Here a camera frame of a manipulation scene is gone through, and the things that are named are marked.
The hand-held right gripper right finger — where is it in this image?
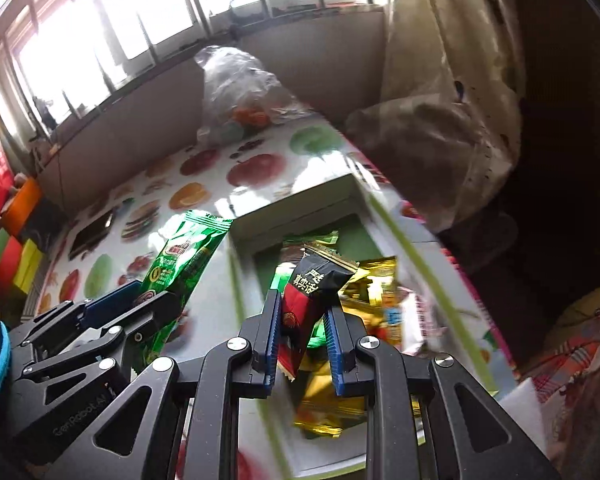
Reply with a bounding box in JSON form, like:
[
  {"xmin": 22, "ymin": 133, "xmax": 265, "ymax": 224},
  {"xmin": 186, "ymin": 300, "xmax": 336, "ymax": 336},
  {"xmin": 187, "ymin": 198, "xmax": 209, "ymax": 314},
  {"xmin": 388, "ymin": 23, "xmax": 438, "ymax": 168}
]
[{"xmin": 325, "ymin": 305, "xmax": 563, "ymax": 480}]

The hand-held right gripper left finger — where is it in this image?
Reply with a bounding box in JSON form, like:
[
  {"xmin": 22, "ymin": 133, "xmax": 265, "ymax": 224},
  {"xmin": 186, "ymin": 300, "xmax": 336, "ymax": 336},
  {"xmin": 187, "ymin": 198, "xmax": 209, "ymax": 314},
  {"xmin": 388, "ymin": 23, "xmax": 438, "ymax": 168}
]
[{"xmin": 62, "ymin": 290, "xmax": 282, "ymax": 480}]

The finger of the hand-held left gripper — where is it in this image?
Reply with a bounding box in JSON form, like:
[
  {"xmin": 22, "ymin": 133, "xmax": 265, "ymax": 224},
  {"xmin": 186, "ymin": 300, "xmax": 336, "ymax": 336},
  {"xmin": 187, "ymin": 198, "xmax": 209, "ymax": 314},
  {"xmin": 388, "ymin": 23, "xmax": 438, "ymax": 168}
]
[
  {"xmin": 10, "ymin": 281, "xmax": 143, "ymax": 356},
  {"xmin": 22, "ymin": 291, "xmax": 183, "ymax": 391}
]

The black and red snack packet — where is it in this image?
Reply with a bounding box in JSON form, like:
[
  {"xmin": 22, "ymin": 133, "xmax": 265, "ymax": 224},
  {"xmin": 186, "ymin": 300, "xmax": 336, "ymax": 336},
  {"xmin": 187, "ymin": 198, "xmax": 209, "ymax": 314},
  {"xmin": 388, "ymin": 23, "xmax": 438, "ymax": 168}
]
[{"xmin": 275, "ymin": 244, "xmax": 357, "ymax": 382}]

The long gold snack packet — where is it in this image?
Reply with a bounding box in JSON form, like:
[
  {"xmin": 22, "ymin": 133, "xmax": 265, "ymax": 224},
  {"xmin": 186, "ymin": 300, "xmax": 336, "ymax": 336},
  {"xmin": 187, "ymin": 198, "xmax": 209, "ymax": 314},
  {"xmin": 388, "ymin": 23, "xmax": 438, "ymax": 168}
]
[{"xmin": 292, "ymin": 360, "xmax": 367, "ymax": 442}]

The green and white cardboard box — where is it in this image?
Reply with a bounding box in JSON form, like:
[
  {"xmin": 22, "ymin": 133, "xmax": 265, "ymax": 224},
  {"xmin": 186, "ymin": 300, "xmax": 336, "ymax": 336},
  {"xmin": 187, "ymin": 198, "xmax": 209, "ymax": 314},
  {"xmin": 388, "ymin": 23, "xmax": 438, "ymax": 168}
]
[{"xmin": 227, "ymin": 172, "xmax": 502, "ymax": 479}]

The black and white striped box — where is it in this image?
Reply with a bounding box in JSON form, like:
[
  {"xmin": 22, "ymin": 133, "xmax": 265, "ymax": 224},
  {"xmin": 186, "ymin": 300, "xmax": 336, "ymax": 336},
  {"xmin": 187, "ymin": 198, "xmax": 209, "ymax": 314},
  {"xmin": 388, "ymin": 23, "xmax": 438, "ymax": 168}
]
[{"xmin": 22, "ymin": 260, "xmax": 66, "ymax": 317}]

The black smartphone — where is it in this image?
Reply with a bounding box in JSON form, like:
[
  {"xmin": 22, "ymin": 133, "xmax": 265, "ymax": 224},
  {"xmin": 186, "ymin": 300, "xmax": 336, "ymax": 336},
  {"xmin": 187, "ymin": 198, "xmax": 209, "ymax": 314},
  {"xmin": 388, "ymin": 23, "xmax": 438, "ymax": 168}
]
[{"xmin": 67, "ymin": 210, "xmax": 115, "ymax": 261}]

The yellow-green box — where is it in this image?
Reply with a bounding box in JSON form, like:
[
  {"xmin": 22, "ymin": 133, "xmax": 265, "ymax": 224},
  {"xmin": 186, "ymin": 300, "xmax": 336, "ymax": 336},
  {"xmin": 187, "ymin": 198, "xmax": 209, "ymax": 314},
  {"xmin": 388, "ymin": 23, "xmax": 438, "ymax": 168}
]
[{"xmin": 12, "ymin": 240, "xmax": 46, "ymax": 302}]

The orange box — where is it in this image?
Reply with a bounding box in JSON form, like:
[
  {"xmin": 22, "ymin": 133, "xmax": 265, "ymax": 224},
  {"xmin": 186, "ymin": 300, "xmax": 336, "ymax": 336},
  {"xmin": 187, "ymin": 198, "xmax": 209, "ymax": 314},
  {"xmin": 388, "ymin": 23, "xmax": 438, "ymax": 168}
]
[{"xmin": 0, "ymin": 177, "xmax": 44, "ymax": 237}]

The white foam sheet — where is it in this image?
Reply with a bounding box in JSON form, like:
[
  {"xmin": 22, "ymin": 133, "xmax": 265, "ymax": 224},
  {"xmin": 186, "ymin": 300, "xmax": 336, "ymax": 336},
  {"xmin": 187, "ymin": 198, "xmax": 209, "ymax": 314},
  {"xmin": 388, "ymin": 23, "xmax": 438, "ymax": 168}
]
[{"xmin": 499, "ymin": 374, "xmax": 552, "ymax": 457}]

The floral patterned cloth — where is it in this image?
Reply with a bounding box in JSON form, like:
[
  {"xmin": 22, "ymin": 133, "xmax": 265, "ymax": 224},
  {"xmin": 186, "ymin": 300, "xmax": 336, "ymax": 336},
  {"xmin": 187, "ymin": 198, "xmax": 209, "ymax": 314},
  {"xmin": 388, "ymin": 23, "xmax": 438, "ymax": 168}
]
[{"xmin": 522, "ymin": 280, "xmax": 600, "ymax": 461}]

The clear plastic bag with cups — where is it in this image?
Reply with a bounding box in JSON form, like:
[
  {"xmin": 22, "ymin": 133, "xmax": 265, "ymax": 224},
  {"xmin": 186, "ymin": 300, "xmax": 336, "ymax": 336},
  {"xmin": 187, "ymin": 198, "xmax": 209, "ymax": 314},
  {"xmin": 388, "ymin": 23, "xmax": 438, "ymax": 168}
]
[{"xmin": 195, "ymin": 45, "xmax": 322, "ymax": 147}]

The cream patterned curtain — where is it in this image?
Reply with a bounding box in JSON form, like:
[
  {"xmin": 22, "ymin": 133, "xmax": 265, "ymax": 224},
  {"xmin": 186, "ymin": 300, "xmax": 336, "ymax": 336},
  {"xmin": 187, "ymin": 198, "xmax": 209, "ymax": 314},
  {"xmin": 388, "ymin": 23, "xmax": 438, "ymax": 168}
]
[{"xmin": 344, "ymin": 0, "xmax": 527, "ymax": 232}]

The window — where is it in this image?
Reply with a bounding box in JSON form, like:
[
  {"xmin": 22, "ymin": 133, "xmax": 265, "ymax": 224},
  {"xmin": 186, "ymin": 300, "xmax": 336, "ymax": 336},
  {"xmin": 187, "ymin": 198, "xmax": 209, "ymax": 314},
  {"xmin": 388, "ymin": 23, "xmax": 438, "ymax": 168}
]
[{"xmin": 0, "ymin": 0, "xmax": 387, "ymax": 127}]

